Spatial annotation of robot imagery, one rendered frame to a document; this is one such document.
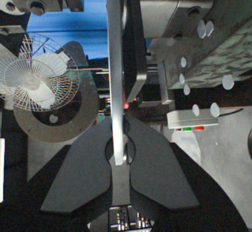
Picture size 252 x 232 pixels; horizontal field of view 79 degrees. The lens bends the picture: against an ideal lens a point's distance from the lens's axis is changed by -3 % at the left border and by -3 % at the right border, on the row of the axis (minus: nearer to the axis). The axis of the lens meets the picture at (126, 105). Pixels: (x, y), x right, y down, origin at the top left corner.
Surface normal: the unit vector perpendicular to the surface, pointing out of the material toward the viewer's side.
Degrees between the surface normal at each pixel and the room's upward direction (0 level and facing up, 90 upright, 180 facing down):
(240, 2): 0
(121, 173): 90
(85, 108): 90
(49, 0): 90
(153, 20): 90
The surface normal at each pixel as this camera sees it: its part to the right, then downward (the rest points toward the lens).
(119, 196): 0.09, -0.18
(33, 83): 0.22, 0.62
